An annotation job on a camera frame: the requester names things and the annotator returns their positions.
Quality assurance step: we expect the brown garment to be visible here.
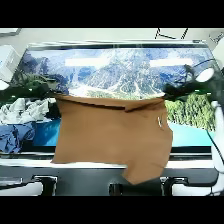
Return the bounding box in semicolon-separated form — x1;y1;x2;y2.
50;92;175;186

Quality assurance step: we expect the black garment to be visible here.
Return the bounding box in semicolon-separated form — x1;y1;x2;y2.
45;98;62;120

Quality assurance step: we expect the white garment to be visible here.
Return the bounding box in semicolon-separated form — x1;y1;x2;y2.
0;97;52;125

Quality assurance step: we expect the blue garment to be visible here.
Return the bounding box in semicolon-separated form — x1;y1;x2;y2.
0;121;37;155

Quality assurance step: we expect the silver frame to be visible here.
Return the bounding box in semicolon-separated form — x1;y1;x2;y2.
0;150;224;197

